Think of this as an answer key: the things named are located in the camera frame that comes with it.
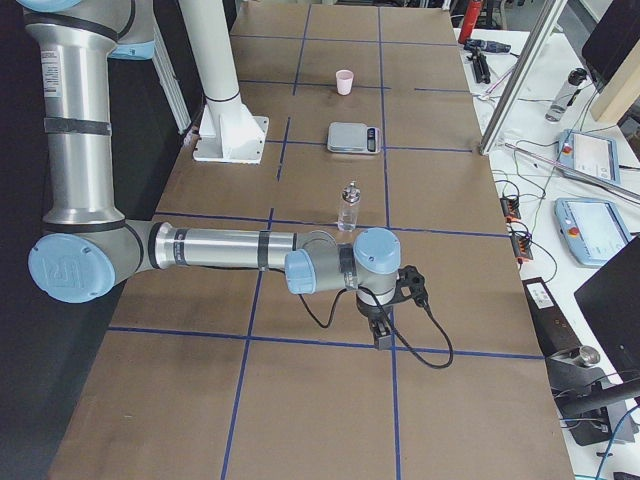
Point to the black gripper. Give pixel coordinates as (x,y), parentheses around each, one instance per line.
(375,312)

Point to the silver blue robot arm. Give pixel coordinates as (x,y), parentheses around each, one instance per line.
(89,246)

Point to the silver digital kitchen scale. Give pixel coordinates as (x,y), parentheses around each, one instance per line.
(353,138)

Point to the black box with label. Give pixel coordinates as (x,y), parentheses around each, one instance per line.
(553,331)

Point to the orange black connector strip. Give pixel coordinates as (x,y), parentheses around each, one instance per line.
(519,234)

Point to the blue teach pendant near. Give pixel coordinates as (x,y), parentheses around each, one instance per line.
(593,229)

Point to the blue teach pendant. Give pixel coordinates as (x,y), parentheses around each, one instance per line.
(590,154)
(593,229)

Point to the blue teach pendant far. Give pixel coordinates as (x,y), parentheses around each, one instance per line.
(590,154)

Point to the black folded tripod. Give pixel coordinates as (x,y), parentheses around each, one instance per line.
(480,66)

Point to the blue folded umbrella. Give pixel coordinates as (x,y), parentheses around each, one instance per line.
(486,46)

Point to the black monitor on desk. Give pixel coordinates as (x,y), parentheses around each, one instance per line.
(611,41)

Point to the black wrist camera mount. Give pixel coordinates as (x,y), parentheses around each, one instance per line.
(410,285)

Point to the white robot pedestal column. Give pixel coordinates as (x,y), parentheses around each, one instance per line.
(228,132)

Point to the aluminium frame post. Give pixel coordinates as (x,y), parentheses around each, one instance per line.
(532,49)

